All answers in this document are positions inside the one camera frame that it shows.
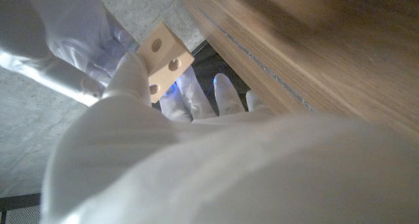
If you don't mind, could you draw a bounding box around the grey perforated metal panel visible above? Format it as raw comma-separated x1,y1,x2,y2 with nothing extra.
5,204,42,224

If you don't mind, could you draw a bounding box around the wooden table board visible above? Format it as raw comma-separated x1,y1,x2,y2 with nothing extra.
199,10,315,112

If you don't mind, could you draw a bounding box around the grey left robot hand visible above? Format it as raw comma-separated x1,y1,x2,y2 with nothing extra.
41,50,419,224

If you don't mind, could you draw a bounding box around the wooden block with holes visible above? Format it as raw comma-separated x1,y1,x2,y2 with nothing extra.
136,21,195,103

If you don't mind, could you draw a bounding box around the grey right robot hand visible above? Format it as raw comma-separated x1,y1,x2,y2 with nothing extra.
0,0,140,107

